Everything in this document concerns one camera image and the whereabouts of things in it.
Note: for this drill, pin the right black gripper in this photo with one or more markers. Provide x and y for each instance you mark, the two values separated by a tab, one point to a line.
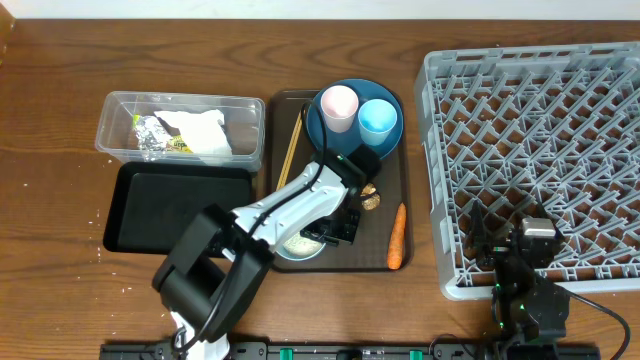
500	245

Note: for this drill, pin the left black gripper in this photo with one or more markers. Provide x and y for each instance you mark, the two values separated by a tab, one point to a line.
330	232

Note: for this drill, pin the wooden chopstick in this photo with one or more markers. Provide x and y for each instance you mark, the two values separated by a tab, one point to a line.
290	155
286	155

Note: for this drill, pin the pile of white rice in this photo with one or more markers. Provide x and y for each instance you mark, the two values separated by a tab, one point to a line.
299	246

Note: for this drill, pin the light blue bowl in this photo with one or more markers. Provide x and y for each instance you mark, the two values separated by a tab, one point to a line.
282	253

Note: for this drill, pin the white napkin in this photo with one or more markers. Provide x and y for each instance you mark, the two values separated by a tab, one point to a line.
202	133

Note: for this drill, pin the foil and yellow snack wrapper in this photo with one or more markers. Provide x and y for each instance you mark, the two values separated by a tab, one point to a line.
152	135

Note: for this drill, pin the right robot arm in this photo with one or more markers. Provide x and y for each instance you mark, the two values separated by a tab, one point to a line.
530	310

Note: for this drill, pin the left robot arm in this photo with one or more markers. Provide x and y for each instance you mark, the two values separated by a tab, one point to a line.
215	270

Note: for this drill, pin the grey plastic dishwasher rack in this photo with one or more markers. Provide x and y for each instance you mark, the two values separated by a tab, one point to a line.
512	127

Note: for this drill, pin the brown mushroom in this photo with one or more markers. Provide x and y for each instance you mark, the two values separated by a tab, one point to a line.
370	197

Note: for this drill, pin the dark blue round plate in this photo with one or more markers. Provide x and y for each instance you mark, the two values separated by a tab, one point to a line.
348	141

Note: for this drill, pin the light blue plastic cup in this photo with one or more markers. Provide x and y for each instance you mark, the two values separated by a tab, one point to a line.
377	117

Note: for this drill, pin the pink plastic cup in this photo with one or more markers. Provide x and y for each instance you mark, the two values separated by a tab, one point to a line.
339	105

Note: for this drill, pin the dark brown serving tray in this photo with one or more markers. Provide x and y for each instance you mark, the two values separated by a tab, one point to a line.
368	252

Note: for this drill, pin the orange carrot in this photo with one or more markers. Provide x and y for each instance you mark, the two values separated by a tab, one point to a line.
396	243

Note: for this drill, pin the clear plastic bin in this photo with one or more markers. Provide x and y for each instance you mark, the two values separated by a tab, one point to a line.
244	127

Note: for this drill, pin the black plastic tray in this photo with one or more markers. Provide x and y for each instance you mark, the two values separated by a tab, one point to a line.
153	203

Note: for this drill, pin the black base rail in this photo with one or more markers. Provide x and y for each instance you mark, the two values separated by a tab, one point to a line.
262	351

